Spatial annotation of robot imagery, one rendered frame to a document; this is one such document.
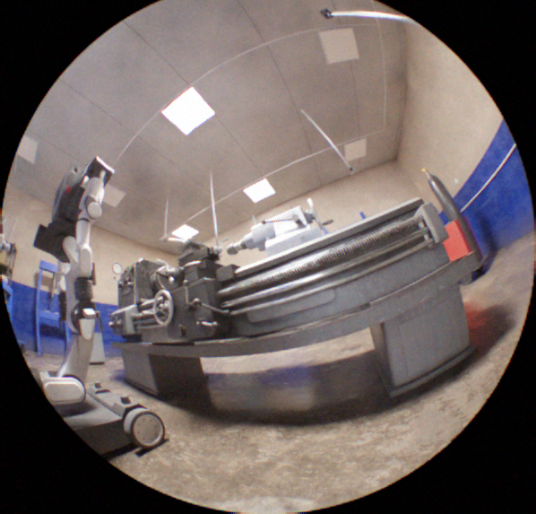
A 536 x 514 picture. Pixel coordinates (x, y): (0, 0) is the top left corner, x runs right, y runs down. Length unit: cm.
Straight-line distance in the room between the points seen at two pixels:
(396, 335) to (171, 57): 335
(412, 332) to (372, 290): 28
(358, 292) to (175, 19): 326
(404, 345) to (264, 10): 337
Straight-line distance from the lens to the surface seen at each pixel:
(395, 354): 86
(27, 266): 519
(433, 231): 87
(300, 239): 98
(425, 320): 88
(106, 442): 94
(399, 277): 87
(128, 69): 311
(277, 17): 300
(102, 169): 109
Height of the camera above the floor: 54
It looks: 23 degrees up
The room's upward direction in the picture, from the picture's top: 15 degrees counter-clockwise
